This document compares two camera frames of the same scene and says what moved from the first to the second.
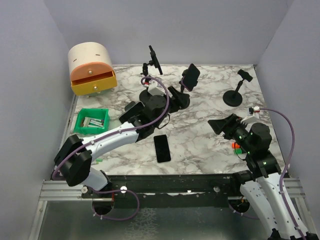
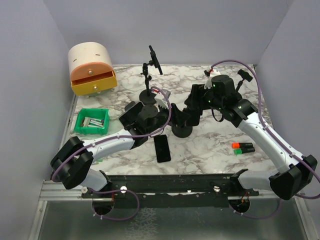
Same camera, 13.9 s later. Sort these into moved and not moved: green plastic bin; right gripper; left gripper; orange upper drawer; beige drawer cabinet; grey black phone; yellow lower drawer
Moved: left gripper; right gripper
Not moved: yellow lower drawer; green plastic bin; orange upper drawer; beige drawer cabinet; grey black phone
